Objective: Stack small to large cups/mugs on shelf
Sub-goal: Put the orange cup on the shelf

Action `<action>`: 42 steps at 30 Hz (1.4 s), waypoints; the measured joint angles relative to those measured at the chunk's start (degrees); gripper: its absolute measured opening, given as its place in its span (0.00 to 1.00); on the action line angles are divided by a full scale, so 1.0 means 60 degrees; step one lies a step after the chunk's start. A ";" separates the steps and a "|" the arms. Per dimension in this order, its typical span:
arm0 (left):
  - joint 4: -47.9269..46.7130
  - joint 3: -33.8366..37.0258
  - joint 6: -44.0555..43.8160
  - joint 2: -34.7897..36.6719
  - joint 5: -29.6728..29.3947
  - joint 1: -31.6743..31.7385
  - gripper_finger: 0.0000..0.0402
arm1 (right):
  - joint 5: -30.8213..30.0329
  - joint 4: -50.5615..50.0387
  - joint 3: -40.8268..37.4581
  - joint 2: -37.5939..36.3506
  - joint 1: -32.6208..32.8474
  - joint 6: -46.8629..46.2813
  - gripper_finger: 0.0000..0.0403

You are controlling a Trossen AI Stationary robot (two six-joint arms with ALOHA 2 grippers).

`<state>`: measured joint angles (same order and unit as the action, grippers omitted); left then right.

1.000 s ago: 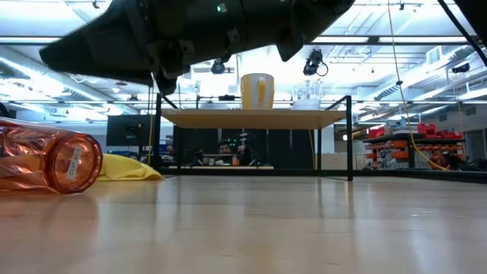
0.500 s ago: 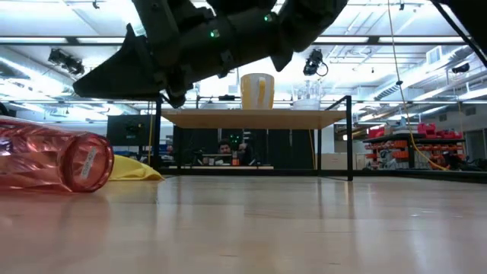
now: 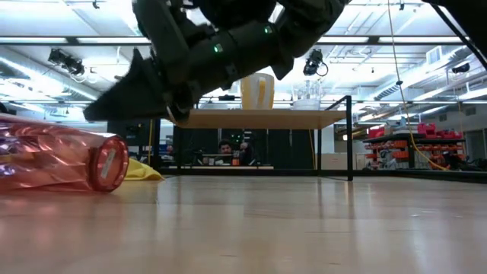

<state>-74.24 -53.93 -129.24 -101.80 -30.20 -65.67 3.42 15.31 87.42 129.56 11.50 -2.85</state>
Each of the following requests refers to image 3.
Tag black ceiling fixture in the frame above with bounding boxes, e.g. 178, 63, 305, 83
46, 47, 87, 78
450, 62, 472, 75

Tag person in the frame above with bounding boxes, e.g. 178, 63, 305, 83
212, 139, 256, 167

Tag black table with red bins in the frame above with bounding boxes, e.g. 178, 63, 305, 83
361, 121, 467, 171

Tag wooden shelf black metal legs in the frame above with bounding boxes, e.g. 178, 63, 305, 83
167, 94, 355, 183

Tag clear glass cup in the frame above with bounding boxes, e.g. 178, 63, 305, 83
291, 78, 323, 112

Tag yellow hanging cable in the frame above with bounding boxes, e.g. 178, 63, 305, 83
386, 0, 450, 172

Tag black overhead camera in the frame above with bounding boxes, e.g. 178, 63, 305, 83
302, 48, 329, 78

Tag black metal table frame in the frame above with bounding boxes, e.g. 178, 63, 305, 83
150, 0, 487, 184

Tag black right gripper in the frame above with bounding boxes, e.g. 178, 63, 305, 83
82, 0, 245, 123

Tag yellow cloth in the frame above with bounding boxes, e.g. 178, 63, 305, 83
122, 157, 166, 182

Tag white mug orange inside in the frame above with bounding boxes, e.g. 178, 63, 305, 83
240, 72, 275, 111

